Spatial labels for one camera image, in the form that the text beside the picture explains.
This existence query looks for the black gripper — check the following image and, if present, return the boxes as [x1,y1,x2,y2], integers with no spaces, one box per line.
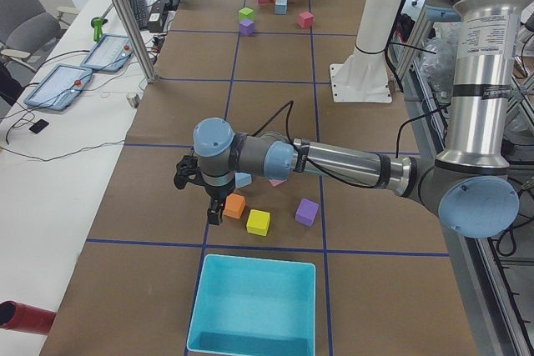
[204,183,234,226]

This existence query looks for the light blue foam block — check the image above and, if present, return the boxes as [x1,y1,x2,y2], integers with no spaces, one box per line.
[275,0,288,15]
[234,173,253,188]

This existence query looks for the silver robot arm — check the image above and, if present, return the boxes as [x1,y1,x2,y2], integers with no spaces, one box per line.
[174,0,532,238]

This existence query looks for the orange near foam block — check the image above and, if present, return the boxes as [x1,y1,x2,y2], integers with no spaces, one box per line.
[223,193,246,219]

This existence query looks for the yellow foam block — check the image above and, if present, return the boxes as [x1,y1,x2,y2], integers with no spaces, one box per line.
[246,209,270,236]

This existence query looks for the light pink foam block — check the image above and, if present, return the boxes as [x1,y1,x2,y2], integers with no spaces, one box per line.
[269,179,285,187]

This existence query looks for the purple near foam block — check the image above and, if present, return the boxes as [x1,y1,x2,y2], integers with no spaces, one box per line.
[295,198,320,227]

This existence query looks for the purple foam block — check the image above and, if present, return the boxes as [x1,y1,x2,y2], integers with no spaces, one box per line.
[239,18,255,36]
[295,198,320,227]

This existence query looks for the cyan plastic bin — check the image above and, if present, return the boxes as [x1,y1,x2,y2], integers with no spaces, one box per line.
[186,254,316,355]

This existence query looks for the small metal cylinder weight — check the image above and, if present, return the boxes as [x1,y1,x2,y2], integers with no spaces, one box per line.
[126,93,140,108]

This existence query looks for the purple far foam block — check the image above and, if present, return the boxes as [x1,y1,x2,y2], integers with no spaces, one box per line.
[239,18,255,36]

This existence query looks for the blue teach pendant far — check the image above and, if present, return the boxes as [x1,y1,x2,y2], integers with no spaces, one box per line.
[80,34,133,73]

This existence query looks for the blue teach pendant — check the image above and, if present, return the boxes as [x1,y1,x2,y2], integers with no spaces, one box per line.
[24,64,93,111]
[80,34,133,73]

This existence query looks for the black small phone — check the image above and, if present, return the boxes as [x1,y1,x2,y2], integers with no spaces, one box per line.
[29,119,49,134]

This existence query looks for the blue teach pendant near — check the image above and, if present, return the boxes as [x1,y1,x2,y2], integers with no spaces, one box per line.
[24,64,93,111]

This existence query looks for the green foam block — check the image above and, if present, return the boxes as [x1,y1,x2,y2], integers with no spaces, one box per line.
[238,7,255,21]

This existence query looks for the magenta foam block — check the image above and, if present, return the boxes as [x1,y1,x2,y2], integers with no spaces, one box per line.
[298,11,314,29]

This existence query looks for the red cylinder tube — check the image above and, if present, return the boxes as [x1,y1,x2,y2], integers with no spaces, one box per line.
[1,300,56,335]

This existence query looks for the black keyboard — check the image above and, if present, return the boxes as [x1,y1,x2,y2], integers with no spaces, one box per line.
[128,0,149,30]

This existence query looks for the grey office chair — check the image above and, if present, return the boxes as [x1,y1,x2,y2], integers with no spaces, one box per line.
[1,0,79,73]

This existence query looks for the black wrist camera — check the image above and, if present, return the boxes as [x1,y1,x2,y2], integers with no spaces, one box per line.
[174,155,203,190]

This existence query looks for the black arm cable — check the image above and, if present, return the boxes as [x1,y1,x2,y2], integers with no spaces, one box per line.
[254,99,451,188]

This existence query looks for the aluminium frame post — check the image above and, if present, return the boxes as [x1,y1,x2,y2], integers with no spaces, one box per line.
[112,0,157,83]

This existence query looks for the white camera stand post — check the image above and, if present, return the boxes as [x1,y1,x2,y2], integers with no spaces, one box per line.
[330,0,405,103]

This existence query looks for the green handled tool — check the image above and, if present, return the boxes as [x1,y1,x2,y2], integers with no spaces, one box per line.
[91,17,108,43]

